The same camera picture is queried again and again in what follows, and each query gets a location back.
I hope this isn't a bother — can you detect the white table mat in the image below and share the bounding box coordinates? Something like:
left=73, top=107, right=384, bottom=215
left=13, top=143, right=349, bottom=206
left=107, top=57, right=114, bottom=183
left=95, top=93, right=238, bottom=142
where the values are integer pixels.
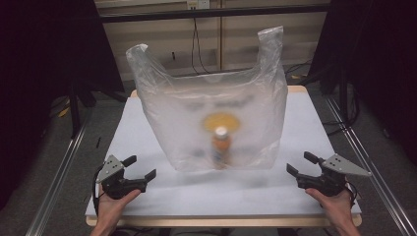
left=85, top=94, right=362, bottom=218

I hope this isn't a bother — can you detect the black horizontal bar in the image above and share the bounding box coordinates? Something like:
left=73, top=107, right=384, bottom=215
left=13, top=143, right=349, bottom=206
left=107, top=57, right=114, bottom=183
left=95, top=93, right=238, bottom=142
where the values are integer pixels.
left=98, top=3, right=331, bottom=24

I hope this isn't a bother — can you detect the aluminium floor rail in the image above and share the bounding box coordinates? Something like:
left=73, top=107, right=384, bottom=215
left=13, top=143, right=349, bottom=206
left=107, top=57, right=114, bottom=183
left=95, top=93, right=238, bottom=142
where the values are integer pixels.
left=25, top=111, right=92, bottom=236
left=323, top=95, right=417, bottom=236

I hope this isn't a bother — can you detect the black metal stand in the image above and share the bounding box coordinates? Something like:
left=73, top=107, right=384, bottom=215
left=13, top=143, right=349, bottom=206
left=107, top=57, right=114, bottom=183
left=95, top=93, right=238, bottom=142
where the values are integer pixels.
left=67, top=83, right=97, bottom=140

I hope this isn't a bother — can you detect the orange bottle with white cap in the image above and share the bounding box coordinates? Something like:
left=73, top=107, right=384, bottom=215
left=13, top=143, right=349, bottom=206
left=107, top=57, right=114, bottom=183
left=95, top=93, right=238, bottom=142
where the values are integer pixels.
left=210, top=126, right=232, bottom=171

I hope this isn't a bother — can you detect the person's left hand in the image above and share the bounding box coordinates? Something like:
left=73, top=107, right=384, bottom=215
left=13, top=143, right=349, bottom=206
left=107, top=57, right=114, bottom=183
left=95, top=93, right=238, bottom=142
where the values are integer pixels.
left=96, top=188, right=142, bottom=230

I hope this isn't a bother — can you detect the round yellow lidded container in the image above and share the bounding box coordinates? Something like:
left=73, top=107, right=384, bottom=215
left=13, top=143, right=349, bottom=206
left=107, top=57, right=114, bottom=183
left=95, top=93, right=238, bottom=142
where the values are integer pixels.
left=202, top=112, right=241, bottom=134

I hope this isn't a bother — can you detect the white wall socket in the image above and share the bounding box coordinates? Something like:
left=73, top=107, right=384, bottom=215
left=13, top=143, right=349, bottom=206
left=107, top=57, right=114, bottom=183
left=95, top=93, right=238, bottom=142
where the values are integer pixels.
left=186, top=0, right=210, bottom=11

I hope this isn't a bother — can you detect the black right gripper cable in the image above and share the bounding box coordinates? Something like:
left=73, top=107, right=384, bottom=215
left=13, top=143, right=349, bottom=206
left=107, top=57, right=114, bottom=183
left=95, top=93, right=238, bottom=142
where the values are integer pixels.
left=343, top=181, right=360, bottom=208

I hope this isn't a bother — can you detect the yellow tape piece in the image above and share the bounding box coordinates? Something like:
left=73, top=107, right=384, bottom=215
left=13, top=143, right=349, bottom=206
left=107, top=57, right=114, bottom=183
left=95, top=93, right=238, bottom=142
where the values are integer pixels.
left=57, top=99, right=71, bottom=118

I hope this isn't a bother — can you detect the black floor cable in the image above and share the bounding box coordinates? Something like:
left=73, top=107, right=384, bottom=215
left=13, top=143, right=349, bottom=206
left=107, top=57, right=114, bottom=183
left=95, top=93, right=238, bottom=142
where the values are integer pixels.
left=322, top=83, right=362, bottom=137

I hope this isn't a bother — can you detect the black wall cable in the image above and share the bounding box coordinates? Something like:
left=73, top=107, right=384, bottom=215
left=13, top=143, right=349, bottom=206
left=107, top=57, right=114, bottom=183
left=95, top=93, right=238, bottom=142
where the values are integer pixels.
left=191, top=17, right=212, bottom=76

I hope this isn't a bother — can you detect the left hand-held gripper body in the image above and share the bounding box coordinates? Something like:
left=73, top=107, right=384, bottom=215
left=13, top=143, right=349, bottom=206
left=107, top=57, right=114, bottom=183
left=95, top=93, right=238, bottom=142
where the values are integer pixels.
left=95, top=154, right=148, bottom=201

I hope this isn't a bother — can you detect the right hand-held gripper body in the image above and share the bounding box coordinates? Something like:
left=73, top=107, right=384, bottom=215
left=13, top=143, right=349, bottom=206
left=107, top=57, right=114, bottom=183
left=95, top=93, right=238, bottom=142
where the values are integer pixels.
left=296, top=152, right=373, bottom=198

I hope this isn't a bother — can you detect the translucent white plastic bag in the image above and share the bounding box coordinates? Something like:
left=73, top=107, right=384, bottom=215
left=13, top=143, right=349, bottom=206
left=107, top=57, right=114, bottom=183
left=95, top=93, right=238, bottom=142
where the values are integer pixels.
left=125, top=26, right=289, bottom=173

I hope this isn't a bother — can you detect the person's right hand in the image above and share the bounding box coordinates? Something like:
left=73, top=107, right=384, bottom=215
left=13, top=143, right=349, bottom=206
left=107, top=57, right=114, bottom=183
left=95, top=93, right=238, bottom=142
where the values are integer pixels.
left=305, top=187, right=354, bottom=229

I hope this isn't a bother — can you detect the black curtain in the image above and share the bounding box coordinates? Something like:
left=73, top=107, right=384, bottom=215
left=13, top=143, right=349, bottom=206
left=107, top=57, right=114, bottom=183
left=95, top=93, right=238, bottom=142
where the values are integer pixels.
left=0, top=0, right=126, bottom=210
left=299, top=0, right=417, bottom=166

